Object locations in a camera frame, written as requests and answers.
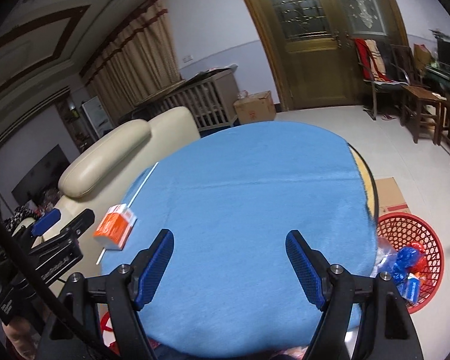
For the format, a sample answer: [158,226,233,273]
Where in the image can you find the red plastic bag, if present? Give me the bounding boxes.
[410,243,428,271]

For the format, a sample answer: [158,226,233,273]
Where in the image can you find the large cardboard box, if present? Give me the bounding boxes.
[375,177,412,216]

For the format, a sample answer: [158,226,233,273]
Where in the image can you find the wooden stool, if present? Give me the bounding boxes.
[400,84,446,145]

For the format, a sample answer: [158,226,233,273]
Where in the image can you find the blue plastic bag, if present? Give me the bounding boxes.
[392,246,422,284]

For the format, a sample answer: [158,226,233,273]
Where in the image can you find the person's left hand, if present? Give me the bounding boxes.
[3,322,42,360]

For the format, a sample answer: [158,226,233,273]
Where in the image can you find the cream leather sofa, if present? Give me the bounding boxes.
[20,106,201,308]

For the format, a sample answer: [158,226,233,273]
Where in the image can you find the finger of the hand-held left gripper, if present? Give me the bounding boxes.
[13,211,62,248]
[62,209,95,239]

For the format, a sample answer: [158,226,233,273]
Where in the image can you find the beige cloth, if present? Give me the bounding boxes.
[365,39,385,77]

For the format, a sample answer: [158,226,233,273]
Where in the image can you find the beige striped curtains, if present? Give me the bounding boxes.
[79,0,182,106]

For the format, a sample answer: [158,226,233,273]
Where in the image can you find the round black-rimmed table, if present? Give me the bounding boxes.
[349,144,379,218]

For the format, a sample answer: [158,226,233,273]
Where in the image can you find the dark display shelf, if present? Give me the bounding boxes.
[56,99,91,151]

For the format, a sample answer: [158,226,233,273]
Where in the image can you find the blue printed packet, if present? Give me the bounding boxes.
[397,275,424,306]

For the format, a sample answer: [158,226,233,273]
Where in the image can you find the colourful clutter pile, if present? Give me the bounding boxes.
[26,189,61,214]

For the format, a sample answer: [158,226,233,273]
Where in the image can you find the blue tablecloth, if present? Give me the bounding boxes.
[99,121,379,357]

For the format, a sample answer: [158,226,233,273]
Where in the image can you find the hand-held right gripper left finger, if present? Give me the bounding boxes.
[37,229,174,360]

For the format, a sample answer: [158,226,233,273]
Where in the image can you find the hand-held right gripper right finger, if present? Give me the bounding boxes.
[286,230,424,360]

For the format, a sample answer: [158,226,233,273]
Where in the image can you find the white fridge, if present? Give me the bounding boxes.
[81,96,112,140]

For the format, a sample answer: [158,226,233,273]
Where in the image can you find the thin white stick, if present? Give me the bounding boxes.
[96,162,159,266]

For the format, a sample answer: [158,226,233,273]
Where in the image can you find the metal chair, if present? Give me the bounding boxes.
[354,37,407,121]

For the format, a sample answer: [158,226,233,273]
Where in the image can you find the red cloth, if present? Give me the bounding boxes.
[353,38,394,83]

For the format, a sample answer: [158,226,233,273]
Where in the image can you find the computer monitor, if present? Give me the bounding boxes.
[437,39,450,72]

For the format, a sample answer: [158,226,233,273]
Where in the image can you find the black cable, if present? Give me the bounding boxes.
[0,204,111,360]

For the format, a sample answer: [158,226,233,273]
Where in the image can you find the wooden glass-panel door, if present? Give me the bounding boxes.
[229,0,409,111]

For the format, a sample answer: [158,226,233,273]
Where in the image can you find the dark wooden armchair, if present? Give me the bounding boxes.
[391,44,421,83]

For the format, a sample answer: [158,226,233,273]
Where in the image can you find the red plastic basket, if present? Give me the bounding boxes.
[375,214,445,315]

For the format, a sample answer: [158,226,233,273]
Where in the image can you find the red printed bag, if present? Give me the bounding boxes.
[99,309,122,357]

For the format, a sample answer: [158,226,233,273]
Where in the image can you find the black and white patterned cloth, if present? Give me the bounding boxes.
[3,206,36,233]

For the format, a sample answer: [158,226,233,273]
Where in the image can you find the black television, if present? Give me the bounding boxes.
[11,143,71,206]

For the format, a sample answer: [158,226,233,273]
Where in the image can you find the small cardboard box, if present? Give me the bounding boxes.
[233,91,277,124]

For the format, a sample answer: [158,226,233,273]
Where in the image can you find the orange and white box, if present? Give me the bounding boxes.
[93,203,137,250]

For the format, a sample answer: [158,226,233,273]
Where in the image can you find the wooden crib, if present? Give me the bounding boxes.
[135,68,241,132]

